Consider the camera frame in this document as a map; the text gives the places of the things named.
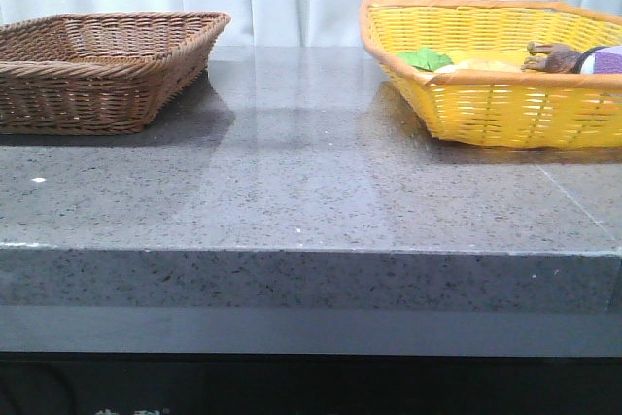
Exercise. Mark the green leaf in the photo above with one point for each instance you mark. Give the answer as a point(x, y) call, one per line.
point(425, 59)

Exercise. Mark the yellow wicker basket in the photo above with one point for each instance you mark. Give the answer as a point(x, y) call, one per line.
point(494, 108)

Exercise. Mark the beige bread roll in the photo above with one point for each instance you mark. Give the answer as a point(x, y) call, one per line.
point(480, 65)

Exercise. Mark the brown wicker basket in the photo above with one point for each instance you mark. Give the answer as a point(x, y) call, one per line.
point(100, 73)

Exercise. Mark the brown toy animal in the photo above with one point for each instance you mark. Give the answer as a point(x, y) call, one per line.
point(559, 58)

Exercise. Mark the purple sponge block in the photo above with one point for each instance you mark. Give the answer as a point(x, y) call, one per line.
point(602, 60)

